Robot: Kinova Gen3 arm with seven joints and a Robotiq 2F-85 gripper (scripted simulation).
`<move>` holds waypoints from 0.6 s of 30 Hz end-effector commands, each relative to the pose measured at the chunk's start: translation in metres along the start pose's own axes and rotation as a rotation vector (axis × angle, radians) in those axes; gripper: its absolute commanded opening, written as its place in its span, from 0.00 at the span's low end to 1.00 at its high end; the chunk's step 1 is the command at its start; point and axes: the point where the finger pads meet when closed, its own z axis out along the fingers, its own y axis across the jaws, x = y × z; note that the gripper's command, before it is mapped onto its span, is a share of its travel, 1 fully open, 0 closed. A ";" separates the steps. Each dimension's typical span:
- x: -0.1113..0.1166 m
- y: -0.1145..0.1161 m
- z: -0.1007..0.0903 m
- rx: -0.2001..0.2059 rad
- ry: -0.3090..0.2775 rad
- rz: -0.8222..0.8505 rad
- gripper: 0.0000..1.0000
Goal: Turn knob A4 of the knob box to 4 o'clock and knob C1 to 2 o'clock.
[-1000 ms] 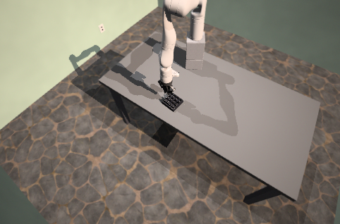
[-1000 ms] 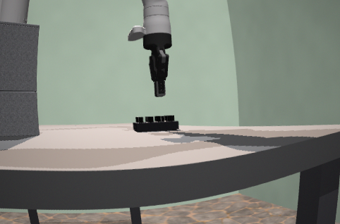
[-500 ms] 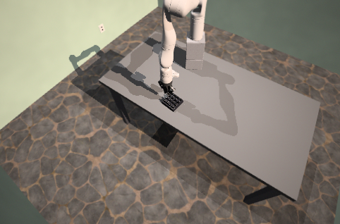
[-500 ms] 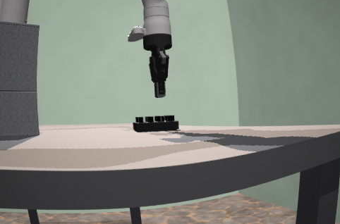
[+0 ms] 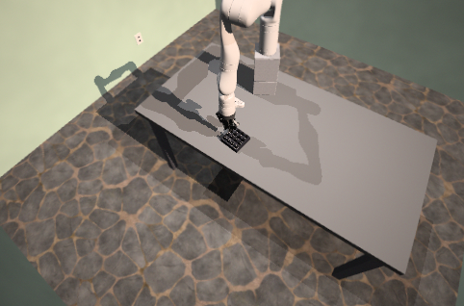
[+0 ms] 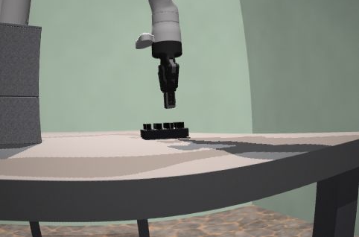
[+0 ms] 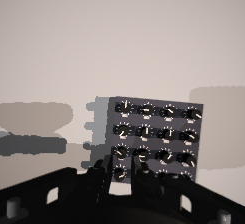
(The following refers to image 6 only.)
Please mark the black knob box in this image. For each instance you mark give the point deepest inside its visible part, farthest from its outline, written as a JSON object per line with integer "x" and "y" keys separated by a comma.
{"x": 159, "y": 134}

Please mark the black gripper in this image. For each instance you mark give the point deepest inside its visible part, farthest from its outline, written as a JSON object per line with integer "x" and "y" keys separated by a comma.
{"x": 167, "y": 51}

